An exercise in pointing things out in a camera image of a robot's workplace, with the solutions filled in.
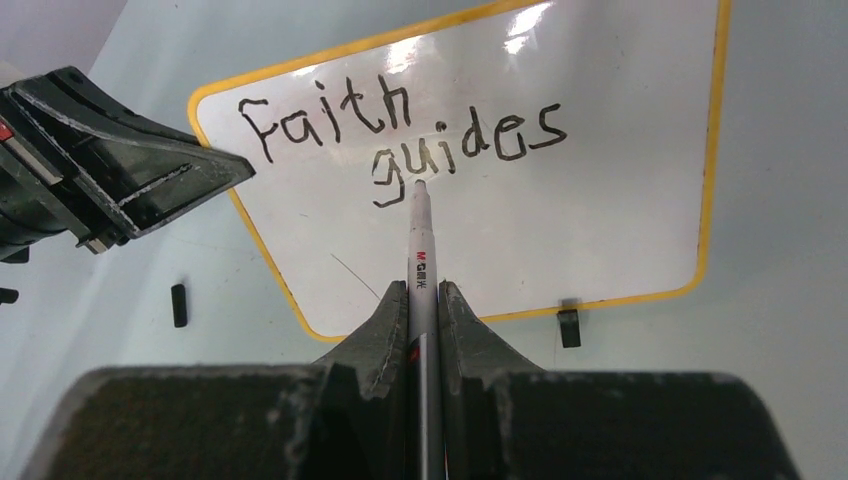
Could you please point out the white whiteboard yellow frame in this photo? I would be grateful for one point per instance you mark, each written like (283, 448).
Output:
(568, 147)

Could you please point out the black marker cap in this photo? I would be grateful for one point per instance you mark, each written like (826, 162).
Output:
(179, 305)

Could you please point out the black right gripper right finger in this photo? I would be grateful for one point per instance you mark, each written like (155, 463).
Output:
(472, 357)

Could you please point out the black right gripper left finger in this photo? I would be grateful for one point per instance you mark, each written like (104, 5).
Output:
(344, 415)

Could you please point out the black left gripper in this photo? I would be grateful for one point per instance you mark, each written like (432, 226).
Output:
(75, 159)

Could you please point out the black whiteboard stand foot right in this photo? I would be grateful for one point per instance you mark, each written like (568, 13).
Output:
(568, 318)

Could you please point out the black whiteboard marker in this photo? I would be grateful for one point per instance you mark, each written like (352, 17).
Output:
(426, 443)

